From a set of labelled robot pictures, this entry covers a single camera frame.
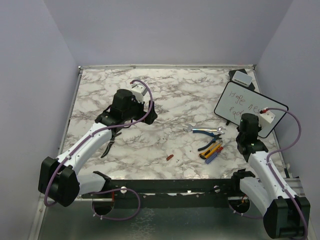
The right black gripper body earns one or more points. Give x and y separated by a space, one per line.
239 136

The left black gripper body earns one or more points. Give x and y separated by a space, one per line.
136 111

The red marker cap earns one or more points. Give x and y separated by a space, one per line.
169 157

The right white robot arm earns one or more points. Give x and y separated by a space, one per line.
284 213

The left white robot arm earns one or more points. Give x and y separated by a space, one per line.
59 177

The black framed whiteboard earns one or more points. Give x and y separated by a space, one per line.
237 100

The red blue screwdriver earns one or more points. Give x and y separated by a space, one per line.
217 152

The silver open-end wrench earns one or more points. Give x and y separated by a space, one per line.
219 129

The yellow utility knife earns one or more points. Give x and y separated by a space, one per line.
212 149

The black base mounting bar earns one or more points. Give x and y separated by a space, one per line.
184 193

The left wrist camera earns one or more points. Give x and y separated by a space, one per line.
139 91

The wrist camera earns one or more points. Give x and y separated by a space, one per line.
139 91
266 117

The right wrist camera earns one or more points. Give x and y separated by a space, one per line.
266 117

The white network switch box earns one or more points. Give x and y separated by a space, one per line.
242 78

